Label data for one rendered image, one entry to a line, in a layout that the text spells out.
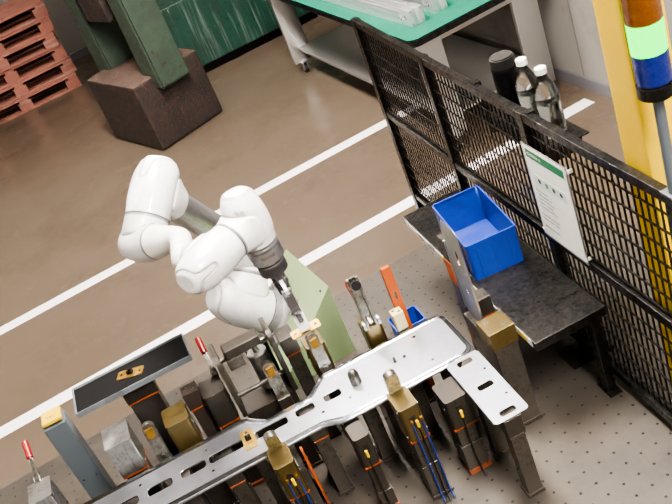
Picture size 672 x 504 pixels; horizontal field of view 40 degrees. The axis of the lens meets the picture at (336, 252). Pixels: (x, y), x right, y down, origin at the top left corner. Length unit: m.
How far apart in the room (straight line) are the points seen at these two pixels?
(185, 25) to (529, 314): 6.44
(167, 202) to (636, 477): 1.50
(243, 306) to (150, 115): 4.36
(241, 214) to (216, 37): 6.59
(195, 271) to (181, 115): 5.44
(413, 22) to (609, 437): 3.34
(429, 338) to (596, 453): 0.55
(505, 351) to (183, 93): 5.31
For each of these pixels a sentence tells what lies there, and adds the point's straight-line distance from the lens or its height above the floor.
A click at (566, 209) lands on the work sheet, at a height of 1.31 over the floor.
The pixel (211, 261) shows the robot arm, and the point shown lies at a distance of 2.15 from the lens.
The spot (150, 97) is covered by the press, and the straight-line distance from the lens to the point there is 7.38.
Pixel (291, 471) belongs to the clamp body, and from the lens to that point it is 2.45.
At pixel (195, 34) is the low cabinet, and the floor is 0.38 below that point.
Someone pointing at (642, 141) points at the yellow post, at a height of 1.62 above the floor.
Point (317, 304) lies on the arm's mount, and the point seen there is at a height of 0.94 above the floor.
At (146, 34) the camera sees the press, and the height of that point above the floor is 0.89.
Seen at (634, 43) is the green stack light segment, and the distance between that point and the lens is 1.81.
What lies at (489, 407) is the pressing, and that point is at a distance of 2.41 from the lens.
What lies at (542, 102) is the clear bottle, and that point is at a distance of 2.50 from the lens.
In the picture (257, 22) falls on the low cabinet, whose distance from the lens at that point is 8.85.
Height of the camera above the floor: 2.64
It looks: 31 degrees down
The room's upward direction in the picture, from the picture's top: 23 degrees counter-clockwise
